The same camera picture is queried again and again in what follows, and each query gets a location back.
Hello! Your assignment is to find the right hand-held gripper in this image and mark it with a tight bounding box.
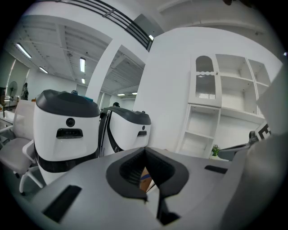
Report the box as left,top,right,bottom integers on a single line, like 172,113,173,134
217,122,272,161

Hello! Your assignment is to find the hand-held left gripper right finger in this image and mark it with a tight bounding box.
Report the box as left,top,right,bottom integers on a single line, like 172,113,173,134
145,147,234,230

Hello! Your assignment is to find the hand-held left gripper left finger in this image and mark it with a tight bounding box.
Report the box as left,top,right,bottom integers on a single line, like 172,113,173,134
30,147,156,230

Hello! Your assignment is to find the white and black mobile robot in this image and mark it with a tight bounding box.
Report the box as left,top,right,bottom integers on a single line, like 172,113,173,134
98,106,152,158
33,89,101,186

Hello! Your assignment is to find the brown cardboard box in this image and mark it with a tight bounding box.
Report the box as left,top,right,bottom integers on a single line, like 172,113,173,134
139,166,156,194

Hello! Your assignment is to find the white shelf cabinet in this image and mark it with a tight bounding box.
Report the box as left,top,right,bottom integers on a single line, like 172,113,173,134
175,53,274,158

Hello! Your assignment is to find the standing fan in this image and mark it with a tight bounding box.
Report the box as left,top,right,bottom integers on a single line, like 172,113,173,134
8,80,18,103

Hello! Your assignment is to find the black balcony railing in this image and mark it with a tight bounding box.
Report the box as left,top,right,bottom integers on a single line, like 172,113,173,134
54,0,153,52

